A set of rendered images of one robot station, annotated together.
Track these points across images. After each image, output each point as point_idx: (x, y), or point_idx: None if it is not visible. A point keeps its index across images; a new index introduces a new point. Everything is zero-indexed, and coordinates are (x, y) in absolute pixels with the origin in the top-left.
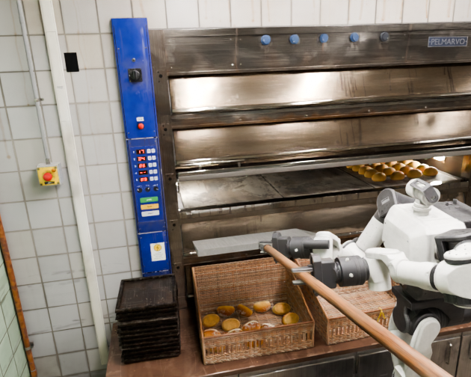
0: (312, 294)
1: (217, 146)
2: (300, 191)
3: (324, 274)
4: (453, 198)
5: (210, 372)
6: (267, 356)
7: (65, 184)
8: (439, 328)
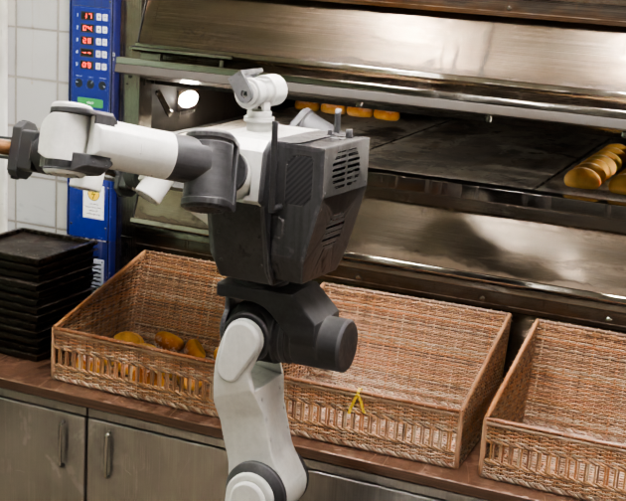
0: None
1: (211, 30)
2: (385, 165)
3: (22, 146)
4: None
5: (46, 387)
6: (144, 403)
7: None
8: (253, 340)
